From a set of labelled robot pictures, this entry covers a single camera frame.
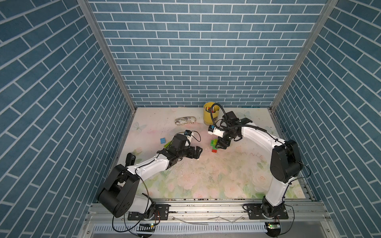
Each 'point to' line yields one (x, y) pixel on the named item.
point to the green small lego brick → (214, 148)
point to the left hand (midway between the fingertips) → (199, 149)
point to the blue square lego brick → (162, 141)
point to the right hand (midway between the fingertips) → (220, 140)
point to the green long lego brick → (214, 142)
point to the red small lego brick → (214, 150)
